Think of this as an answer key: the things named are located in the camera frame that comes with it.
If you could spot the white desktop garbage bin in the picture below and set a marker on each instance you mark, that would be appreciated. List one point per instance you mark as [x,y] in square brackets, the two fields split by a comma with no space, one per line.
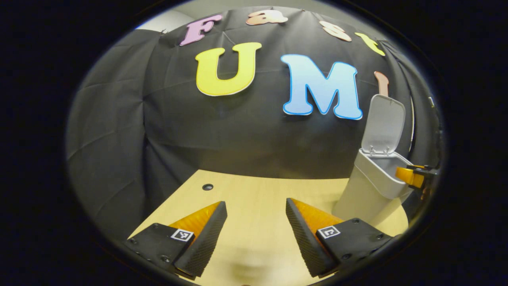
[369,186]

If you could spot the wooden desktop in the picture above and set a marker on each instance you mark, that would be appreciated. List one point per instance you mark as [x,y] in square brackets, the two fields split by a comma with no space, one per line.
[258,190]

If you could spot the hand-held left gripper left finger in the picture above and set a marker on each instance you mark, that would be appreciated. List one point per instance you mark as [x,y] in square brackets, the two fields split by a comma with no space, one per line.
[204,246]

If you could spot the black desk grommet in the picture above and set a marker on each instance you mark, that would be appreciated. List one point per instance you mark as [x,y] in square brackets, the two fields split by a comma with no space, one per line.
[207,186]

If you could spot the black backdrop cloth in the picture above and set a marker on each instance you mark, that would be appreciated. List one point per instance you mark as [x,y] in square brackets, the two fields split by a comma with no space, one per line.
[238,139]

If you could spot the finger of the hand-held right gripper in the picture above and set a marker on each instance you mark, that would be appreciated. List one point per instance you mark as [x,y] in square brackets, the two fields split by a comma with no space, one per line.
[408,176]

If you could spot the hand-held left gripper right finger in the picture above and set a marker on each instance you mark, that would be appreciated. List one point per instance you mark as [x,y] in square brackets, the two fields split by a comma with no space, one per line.
[307,246]

